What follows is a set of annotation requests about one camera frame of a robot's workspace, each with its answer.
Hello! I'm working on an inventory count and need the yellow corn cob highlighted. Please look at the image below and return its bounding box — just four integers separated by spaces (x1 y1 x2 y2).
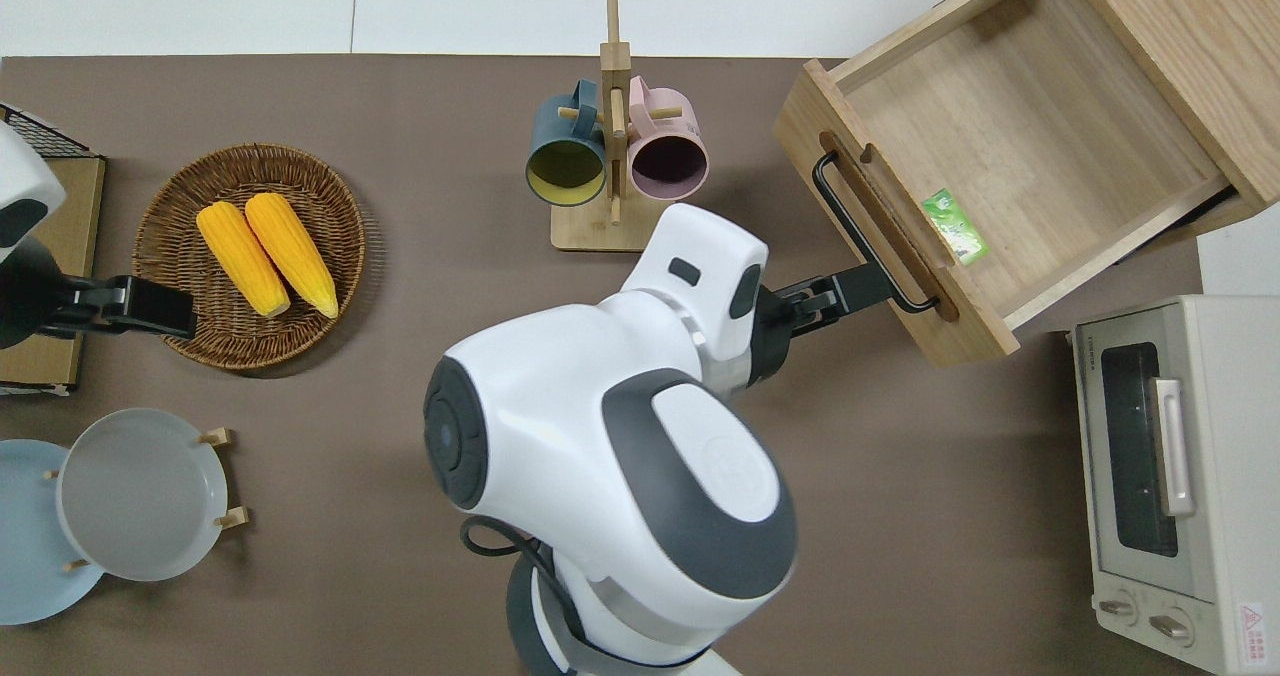
195 201 292 319
244 192 340 320

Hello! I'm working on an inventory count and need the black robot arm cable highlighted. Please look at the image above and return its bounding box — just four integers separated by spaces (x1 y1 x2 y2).
460 516 591 657

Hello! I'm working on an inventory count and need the cream toaster oven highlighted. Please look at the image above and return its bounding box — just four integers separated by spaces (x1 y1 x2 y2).
1068 294 1280 676

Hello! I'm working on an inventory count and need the cream oven door handle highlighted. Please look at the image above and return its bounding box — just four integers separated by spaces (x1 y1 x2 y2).
1148 376 1198 519

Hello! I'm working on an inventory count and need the grey plate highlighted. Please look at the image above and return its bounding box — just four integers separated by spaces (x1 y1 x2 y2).
55 408 230 583

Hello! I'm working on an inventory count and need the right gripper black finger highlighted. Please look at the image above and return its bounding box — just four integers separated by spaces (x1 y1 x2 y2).
829 261 899 310

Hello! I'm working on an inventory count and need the brown table mat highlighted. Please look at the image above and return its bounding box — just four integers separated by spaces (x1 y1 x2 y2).
0 54 1206 676

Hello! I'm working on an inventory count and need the wooden mug rack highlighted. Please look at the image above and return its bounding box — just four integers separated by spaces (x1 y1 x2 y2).
550 0 677 254

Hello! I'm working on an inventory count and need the black wire mesh basket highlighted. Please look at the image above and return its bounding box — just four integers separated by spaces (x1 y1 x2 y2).
0 103 101 160

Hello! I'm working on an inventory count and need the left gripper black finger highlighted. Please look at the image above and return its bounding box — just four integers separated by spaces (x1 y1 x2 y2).
128 301 199 341
128 276 197 316

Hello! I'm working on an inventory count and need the black metal drawer handle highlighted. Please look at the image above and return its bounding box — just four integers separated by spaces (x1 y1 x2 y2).
812 151 941 314

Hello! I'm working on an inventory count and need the green packet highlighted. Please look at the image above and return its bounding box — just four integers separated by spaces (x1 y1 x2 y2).
920 188 991 267

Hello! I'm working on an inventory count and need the pink mug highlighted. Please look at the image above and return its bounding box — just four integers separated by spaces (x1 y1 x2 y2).
626 76 711 202

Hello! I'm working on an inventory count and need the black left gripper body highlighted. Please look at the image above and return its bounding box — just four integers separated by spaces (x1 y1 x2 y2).
45 276 133 338

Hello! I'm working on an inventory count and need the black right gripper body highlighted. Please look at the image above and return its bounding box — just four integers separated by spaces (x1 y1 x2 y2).
777 277 842 336

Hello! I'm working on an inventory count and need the wooden plate rack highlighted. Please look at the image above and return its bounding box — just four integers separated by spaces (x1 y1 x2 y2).
40 426 251 572

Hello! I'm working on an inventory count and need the round wicker basket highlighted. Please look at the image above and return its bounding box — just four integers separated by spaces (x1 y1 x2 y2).
132 142 367 372

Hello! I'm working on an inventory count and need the wooden drawer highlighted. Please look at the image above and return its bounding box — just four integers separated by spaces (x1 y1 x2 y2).
773 0 1233 369

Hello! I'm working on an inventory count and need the light blue plate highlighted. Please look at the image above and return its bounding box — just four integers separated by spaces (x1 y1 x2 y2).
0 439 106 626

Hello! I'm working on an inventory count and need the teal mug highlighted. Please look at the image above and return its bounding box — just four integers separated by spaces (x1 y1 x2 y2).
525 78 611 208

